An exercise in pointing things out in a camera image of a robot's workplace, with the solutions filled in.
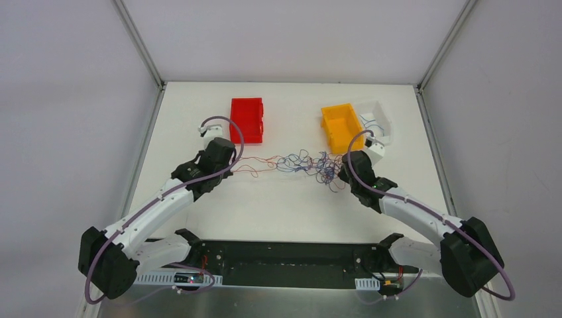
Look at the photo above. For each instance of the orange plastic bin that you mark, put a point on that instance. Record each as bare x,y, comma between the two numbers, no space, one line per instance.
340,124

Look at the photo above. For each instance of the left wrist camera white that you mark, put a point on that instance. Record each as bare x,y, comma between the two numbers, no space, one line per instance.
209,133

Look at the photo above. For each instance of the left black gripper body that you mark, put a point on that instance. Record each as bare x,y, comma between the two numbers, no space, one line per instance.
223,146

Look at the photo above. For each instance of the clear plastic bin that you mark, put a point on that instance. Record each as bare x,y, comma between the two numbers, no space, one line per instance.
372,116

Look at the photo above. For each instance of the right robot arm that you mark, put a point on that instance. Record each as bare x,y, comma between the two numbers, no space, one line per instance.
462,252

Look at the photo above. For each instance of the red plastic bin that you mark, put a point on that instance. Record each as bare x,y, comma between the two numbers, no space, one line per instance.
247,114

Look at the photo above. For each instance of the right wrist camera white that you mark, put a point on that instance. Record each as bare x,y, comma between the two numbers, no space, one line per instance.
374,149

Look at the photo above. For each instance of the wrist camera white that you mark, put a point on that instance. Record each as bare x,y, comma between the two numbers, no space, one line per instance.
374,149
209,133

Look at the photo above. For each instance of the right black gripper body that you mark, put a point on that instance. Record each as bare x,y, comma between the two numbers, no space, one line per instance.
356,161

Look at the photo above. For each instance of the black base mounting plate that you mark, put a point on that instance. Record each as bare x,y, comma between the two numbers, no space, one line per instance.
292,264

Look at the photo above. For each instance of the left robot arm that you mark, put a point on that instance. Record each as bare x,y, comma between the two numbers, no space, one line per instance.
112,258

